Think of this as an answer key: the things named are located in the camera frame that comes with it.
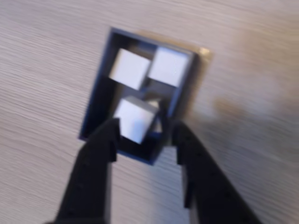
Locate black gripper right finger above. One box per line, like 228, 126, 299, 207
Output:
171, 120, 264, 224

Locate black open box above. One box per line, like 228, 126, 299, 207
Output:
78, 27, 199, 166

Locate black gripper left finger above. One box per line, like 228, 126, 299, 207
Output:
46, 118, 121, 224

